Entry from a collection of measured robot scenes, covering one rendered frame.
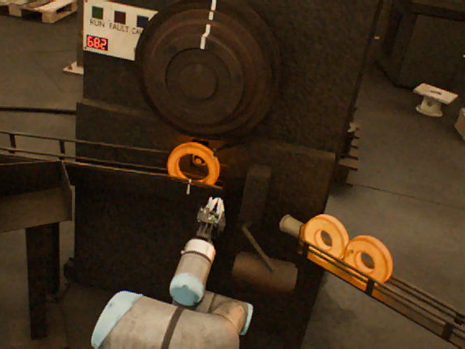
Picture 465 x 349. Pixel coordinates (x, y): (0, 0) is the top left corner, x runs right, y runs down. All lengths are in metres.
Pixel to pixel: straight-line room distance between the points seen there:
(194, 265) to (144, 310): 0.50
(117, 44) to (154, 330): 1.17
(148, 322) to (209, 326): 0.11
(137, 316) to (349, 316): 1.68
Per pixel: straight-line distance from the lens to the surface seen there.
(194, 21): 1.64
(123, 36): 1.90
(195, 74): 1.61
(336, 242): 1.70
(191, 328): 1.00
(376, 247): 1.62
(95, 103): 2.01
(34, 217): 1.86
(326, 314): 2.54
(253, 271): 1.84
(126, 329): 1.01
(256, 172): 1.82
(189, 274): 1.47
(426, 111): 5.34
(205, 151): 1.82
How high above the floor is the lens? 1.68
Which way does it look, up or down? 29 degrees down
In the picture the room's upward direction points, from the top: 10 degrees clockwise
